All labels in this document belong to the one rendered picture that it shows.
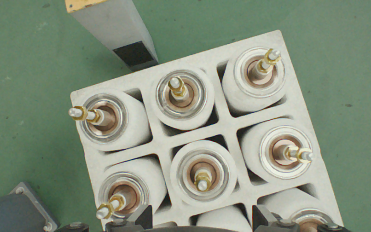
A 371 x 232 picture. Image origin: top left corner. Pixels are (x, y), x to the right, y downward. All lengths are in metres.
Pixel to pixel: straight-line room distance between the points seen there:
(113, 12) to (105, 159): 0.24
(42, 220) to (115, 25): 0.49
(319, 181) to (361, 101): 0.30
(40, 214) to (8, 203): 0.08
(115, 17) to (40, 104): 0.40
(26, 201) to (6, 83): 0.31
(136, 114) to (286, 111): 0.25
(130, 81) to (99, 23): 0.11
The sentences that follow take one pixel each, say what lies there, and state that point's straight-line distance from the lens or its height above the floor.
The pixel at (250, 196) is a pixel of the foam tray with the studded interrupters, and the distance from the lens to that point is 0.46.
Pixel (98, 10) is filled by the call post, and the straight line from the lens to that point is 0.40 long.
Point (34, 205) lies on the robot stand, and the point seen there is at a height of 0.02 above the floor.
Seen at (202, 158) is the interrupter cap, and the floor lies 0.25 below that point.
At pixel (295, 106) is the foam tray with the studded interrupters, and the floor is 0.18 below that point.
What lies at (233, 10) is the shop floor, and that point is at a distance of 0.71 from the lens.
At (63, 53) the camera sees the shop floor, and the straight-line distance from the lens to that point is 0.76.
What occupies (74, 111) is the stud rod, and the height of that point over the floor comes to 0.35.
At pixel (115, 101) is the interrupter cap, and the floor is 0.25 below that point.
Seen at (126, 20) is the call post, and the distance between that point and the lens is 0.44.
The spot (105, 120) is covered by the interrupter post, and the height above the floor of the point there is 0.27.
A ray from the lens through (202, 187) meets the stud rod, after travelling 0.29.
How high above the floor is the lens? 0.63
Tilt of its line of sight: 84 degrees down
